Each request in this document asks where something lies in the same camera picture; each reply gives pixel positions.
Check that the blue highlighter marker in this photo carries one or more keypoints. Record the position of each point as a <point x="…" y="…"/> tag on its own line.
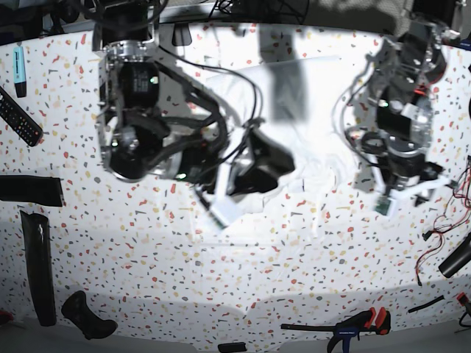
<point x="19" y="71"/>

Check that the right-arm white gripper body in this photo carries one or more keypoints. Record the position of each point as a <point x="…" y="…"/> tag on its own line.
<point x="255" y="165"/>

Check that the small black block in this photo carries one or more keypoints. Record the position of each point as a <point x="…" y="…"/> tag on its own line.
<point x="233" y="347"/>

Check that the black cylinder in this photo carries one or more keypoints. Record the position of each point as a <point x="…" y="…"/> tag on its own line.
<point x="457" y="259"/>

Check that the white T-shirt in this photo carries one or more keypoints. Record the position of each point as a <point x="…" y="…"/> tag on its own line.
<point x="299" y="101"/>

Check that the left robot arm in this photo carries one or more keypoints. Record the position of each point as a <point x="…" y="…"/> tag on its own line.
<point x="399" y="92"/>

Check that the long black tube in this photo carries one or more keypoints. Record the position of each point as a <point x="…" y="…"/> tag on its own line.
<point x="36" y="234"/>

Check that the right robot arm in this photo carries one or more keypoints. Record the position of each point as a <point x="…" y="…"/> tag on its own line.
<point x="154" y="119"/>

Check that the black orange bar clamp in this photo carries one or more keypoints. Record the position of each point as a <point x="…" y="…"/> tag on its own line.
<point x="344" y="331"/>

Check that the left-arm white gripper body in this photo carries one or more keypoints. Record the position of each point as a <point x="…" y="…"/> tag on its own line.
<point x="392" y="191"/>

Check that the black bracket on rail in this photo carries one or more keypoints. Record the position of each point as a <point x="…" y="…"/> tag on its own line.
<point x="181" y="35"/>

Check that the black TV remote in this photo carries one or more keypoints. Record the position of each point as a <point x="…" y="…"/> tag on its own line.
<point x="19" y="121"/>

